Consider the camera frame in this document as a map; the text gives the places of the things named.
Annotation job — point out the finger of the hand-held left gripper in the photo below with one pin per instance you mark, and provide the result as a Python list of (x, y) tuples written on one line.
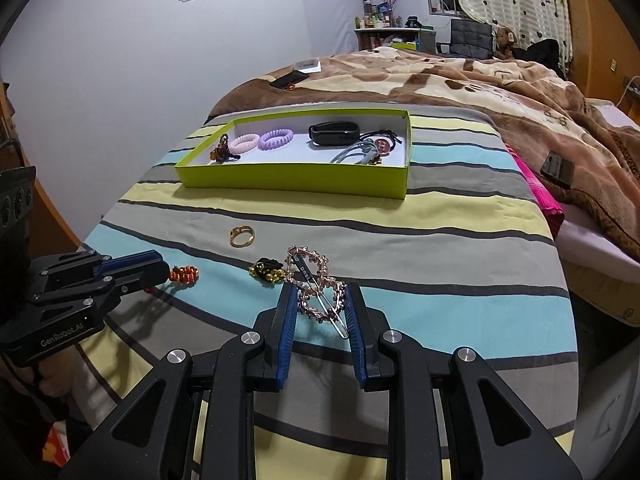
[(145, 275), (130, 262)]

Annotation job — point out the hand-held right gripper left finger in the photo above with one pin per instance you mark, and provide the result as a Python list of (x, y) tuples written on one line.
[(285, 340)]

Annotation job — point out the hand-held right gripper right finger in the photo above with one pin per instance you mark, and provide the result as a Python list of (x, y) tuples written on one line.
[(357, 345)]

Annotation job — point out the rose gold heart hair clip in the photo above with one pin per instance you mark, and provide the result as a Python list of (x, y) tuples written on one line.
[(291, 256)]

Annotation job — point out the lime green shallow box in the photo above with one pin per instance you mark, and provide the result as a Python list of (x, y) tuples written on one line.
[(300, 177)]

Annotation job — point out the black smart band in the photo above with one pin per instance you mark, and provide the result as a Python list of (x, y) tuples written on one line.
[(332, 133)]

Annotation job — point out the striped bed sheet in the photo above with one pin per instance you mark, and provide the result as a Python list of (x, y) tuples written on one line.
[(425, 270)]

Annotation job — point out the black smartphone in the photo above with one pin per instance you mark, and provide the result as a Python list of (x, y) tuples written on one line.
[(290, 80)]

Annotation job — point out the white cabinet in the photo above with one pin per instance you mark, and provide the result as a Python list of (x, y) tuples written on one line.
[(607, 410)]

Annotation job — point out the yellow bed base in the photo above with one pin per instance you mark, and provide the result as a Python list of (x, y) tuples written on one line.
[(610, 280)]

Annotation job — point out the white booklet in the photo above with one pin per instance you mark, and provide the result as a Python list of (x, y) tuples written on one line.
[(309, 65)]

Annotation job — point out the brown patterned fleece blanket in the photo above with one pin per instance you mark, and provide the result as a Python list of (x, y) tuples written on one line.
[(450, 85)]

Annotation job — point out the green box on desk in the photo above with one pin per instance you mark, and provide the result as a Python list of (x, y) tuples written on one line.
[(402, 45)]

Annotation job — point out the white desk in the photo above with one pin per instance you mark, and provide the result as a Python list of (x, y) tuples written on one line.
[(370, 40)]

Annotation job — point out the black desk telephone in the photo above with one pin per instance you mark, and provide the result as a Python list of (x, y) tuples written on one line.
[(413, 22)]

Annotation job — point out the black office chair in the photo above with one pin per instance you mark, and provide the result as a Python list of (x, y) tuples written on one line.
[(470, 37)]

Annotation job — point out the cluster of toiletry bottles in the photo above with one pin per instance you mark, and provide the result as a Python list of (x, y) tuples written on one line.
[(377, 17)]

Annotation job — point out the brown teddy bear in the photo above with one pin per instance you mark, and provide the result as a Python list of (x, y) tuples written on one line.
[(506, 40)]

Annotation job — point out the black clothing pile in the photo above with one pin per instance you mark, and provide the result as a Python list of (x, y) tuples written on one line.
[(542, 55)]

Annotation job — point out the power strip with charger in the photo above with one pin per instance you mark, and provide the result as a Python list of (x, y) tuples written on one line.
[(631, 89)]

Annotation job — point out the wooden wardrobe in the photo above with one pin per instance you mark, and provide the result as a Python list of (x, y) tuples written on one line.
[(600, 20)]

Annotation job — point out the wooden door frame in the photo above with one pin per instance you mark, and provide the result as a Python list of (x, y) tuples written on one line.
[(45, 195)]

